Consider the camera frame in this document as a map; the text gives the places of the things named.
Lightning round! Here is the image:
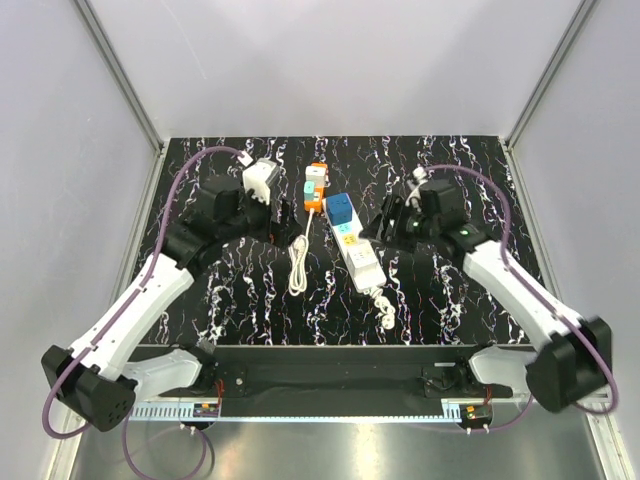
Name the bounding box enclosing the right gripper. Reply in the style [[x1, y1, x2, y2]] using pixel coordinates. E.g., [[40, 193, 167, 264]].
[[358, 193, 440, 255]]

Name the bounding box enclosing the orange power strip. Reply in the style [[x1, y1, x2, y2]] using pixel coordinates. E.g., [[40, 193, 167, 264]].
[[304, 163, 329, 213]]

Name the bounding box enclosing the blue cube adapter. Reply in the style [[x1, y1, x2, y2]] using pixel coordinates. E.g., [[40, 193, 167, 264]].
[[325, 193, 353, 226]]

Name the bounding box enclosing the white power strip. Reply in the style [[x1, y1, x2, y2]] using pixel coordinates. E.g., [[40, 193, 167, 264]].
[[323, 193, 386, 293]]

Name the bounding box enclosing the teal USB charger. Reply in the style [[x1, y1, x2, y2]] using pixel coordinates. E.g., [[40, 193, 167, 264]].
[[303, 181, 315, 201]]

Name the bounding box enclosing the white USB charger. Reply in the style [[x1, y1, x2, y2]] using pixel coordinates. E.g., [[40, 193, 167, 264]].
[[305, 165, 327, 183]]

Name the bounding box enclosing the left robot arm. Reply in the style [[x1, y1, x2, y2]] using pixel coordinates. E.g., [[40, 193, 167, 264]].
[[41, 171, 301, 432]]

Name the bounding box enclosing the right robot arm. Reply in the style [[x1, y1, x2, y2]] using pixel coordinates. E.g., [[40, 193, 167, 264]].
[[360, 180, 613, 413]]

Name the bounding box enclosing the black marble mat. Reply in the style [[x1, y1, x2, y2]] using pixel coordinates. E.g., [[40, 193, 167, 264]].
[[144, 135, 540, 346]]

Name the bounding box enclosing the white orange-strip cord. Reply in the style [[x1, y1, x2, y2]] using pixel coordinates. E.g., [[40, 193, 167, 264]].
[[287, 209, 317, 297]]

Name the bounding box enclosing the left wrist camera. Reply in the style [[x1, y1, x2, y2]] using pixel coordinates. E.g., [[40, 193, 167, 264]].
[[242, 159, 281, 205]]

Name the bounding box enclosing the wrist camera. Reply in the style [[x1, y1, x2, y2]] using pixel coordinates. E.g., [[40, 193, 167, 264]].
[[405, 166, 429, 207], [242, 159, 281, 205]]

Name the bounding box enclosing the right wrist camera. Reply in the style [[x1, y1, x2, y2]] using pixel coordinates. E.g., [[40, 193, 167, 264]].
[[405, 166, 429, 207]]

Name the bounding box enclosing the white strip cord bundle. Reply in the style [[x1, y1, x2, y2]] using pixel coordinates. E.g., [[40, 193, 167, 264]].
[[367, 289, 397, 331]]

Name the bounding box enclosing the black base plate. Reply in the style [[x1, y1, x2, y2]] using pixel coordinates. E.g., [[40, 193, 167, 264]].
[[172, 346, 512, 413]]

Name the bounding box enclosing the slotted cable duct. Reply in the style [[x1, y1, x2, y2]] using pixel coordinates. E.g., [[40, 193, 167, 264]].
[[130, 401, 489, 424]]

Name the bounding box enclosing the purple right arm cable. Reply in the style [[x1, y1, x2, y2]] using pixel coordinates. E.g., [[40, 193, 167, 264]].
[[424, 163, 620, 434]]

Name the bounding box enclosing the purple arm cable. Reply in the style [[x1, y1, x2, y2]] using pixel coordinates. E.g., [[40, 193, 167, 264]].
[[424, 163, 620, 434], [42, 146, 254, 480]]

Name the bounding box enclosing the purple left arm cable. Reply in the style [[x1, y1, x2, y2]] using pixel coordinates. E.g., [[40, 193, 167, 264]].
[[42, 146, 254, 480]]

